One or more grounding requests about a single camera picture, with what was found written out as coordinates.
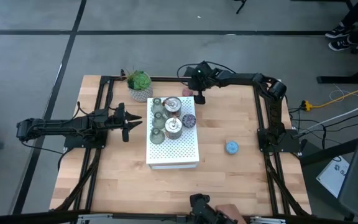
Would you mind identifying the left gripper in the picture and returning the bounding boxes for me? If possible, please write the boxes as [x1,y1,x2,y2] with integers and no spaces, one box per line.
[113,102,144,143]

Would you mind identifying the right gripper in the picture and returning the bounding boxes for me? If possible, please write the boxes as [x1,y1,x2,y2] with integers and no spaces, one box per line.
[184,61,219,105]

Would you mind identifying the silver tin can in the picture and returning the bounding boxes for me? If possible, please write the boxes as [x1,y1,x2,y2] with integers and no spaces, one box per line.
[162,96,183,118]

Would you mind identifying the tin can orange label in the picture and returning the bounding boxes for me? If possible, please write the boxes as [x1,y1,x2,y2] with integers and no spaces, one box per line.
[164,116,184,141]

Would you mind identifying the dark purple patterned candle tin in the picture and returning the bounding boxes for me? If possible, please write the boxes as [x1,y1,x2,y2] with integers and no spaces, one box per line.
[181,113,197,129]

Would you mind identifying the blue patterned candle tin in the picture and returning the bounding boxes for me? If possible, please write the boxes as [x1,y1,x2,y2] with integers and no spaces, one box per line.
[224,140,240,156]

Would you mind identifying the succulent in triangle-pattern pot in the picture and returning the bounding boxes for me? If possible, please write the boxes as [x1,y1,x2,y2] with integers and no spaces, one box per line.
[125,70,154,103]

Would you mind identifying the white perforated metal shelf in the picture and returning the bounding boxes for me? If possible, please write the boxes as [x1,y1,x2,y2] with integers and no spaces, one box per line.
[145,95,200,170]

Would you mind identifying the black stand leg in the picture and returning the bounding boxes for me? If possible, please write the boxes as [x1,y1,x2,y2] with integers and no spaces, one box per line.
[235,0,248,15]

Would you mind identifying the person's hand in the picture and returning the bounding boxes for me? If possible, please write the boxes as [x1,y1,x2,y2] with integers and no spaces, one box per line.
[215,203,246,224]

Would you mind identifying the person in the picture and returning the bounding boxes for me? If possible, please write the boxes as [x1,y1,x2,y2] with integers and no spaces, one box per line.
[324,0,358,52]

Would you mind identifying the black desk leg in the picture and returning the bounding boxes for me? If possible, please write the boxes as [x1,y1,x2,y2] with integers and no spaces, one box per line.
[300,132,358,167]
[316,52,358,84]

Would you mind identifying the white paper sheet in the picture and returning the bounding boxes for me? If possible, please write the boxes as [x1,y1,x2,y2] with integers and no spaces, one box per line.
[315,155,351,198]

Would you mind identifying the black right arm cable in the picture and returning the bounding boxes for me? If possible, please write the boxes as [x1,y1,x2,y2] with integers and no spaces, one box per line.
[177,60,239,78]

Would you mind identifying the black table frame rails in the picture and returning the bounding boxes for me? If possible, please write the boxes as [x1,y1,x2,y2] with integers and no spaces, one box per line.
[50,74,312,218]

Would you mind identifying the black table-level camera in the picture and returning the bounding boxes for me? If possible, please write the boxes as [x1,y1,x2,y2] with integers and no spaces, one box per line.
[190,193,237,224]

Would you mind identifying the yellow extension cable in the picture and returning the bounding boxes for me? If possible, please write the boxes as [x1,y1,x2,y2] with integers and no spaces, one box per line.
[301,80,358,112]

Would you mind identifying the white cable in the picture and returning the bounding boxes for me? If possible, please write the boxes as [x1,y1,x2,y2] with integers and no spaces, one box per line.
[303,96,358,133]

